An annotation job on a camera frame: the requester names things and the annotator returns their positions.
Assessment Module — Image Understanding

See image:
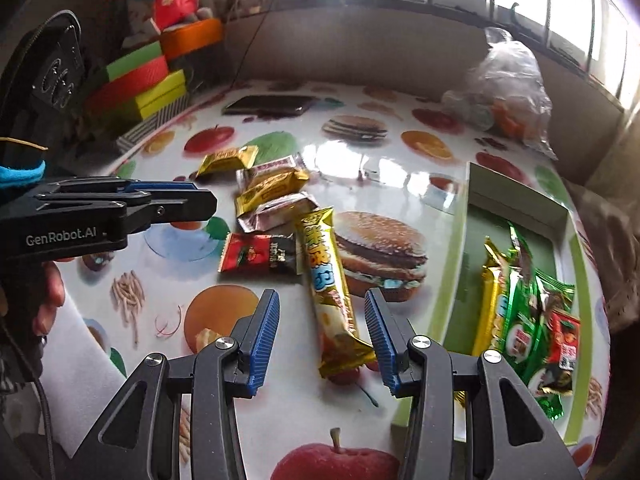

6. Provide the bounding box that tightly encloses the green cardboard box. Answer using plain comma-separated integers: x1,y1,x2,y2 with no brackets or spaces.
392,161,588,448

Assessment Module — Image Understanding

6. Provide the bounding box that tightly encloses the clear plastic bag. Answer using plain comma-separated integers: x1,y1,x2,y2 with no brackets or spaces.
442,27,558,161

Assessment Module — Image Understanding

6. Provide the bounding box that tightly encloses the orange fruit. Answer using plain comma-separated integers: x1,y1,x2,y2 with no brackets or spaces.
492,102,531,136

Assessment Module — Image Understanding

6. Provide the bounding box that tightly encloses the orange box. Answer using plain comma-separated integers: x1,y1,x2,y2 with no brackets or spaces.
160,17,224,61

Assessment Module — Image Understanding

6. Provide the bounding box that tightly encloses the black white striped box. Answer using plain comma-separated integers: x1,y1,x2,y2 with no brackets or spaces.
117,95,193,156

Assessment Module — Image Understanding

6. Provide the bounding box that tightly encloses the black smartphone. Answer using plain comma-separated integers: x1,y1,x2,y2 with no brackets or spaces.
222,95,316,117

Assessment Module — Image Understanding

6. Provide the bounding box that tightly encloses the small gold snack packet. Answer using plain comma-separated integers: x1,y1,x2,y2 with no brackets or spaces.
196,145,259,179
235,167,311,217

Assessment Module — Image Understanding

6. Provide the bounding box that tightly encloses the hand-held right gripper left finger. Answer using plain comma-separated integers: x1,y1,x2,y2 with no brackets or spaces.
87,289,281,480

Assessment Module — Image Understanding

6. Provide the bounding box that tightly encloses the light green box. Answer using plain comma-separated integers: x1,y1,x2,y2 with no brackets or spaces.
105,40,164,81

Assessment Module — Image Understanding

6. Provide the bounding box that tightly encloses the green cookie packet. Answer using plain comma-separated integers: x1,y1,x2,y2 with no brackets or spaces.
500,220,556,391
520,266,577,421

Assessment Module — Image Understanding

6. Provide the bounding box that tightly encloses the yellow box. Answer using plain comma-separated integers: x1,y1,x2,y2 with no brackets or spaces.
132,69,188,122

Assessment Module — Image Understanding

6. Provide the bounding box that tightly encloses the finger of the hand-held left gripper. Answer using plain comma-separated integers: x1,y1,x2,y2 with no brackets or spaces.
31,188,219,235
47,176,201,196

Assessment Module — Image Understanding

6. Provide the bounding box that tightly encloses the long yellow snack bar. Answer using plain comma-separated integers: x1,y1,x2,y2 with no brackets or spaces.
295,206,377,380
472,236,513,358

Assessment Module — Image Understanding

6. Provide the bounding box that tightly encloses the beige cloth bundle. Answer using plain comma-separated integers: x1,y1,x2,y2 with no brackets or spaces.
565,180,640,331

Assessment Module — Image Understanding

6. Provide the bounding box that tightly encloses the red textured box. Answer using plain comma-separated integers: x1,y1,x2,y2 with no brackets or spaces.
85,55,169,113

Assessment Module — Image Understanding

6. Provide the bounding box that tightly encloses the blue fuzzy cloth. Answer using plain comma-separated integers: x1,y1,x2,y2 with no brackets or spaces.
0,160,47,189

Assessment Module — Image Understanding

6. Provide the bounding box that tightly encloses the white foam sheet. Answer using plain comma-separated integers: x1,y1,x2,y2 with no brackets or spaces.
40,280,127,480

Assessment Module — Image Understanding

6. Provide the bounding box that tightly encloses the silver snack packet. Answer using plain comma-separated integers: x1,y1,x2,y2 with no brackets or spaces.
236,192,320,234
236,152,307,188

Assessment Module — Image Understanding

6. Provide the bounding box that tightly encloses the red black snack packet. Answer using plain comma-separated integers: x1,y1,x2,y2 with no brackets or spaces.
542,309,582,396
218,232,302,277

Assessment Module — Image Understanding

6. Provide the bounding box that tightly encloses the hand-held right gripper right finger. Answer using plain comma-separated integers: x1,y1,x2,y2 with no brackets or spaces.
364,287,583,480

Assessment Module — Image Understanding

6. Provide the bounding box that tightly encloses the person's left hand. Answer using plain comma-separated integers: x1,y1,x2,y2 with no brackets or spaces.
31,260,67,344

